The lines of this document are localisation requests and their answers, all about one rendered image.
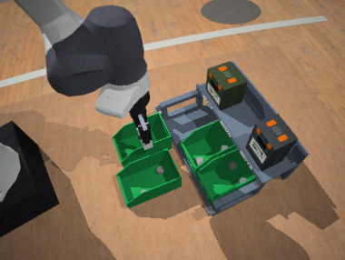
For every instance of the grey shelf rack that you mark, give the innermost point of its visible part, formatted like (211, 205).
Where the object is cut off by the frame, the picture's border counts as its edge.
(238, 121)

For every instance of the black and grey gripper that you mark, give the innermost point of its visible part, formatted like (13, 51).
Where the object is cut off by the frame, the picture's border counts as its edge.
(138, 114)

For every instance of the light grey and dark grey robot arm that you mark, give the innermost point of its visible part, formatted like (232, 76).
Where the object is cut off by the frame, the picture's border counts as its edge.
(106, 47)

